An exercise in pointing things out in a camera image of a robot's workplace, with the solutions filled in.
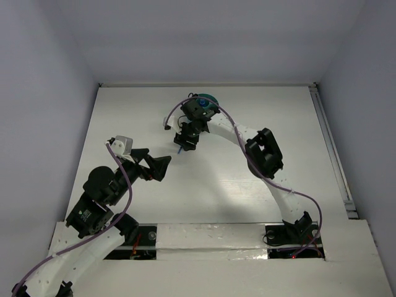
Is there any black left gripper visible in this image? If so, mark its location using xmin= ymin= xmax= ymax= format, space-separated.
xmin=110 ymin=147 xmax=172 ymax=204

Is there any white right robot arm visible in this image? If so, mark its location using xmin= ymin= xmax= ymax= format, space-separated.
xmin=163 ymin=97 xmax=311 ymax=243

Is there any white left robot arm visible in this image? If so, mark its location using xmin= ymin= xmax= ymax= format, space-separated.
xmin=11 ymin=145 xmax=171 ymax=296

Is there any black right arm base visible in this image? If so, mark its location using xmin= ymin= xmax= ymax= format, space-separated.
xmin=262 ymin=211 xmax=325 ymax=259

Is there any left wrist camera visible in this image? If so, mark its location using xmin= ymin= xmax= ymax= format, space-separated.
xmin=105 ymin=136 xmax=133 ymax=161

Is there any teal round desk organizer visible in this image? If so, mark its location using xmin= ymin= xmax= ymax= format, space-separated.
xmin=196 ymin=93 xmax=218 ymax=110

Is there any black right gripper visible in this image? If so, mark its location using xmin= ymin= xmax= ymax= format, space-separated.
xmin=174 ymin=120 xmax=200 ymax=152

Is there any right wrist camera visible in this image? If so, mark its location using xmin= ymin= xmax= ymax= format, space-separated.
xmin=163 ymin=115 xmax=181 ymax=134

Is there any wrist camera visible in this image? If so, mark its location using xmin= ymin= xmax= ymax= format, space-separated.
xmin=105 ymin=136 xmax=133 ymax=161
xmin=163 ymin=115 xmax=181 ymax=134

